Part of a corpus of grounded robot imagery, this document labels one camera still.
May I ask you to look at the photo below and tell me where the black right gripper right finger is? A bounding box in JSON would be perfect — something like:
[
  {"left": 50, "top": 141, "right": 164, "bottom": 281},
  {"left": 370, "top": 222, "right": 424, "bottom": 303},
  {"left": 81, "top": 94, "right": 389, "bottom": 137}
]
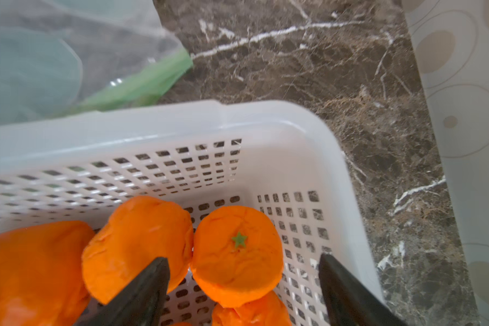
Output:
[{"left": 319, "top": 253, "right": 406, "bottom": 326}]

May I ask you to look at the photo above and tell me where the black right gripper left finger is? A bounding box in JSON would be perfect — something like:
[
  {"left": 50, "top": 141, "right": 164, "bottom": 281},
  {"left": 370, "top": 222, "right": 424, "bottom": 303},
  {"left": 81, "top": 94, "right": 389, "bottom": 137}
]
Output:
[{"left": 80, "top": 257, "right": 170, "bottom": 326}]

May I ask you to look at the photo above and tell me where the orange fruit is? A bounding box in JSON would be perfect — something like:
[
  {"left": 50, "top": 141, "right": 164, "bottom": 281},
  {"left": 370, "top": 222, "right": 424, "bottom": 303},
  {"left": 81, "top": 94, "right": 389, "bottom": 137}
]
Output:
[
  {"left": 0, "top": 221, "right": 95, "bottom": 325},
  {"left": 190, "top": 206, "right": 284, "bottom": 308},
  {"left": 212, "top": 291, "right": 292, "bottom": 326},
  {"left": 81, "top": 196, "right": 194, "bottom": 305}
]

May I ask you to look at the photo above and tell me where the white perforated plastic basket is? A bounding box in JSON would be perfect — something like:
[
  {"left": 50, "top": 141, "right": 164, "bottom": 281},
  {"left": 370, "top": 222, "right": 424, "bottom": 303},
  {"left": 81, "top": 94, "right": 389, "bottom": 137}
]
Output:
[{"left": 0, "top": 101, "right": 384, "bottom": 325}]

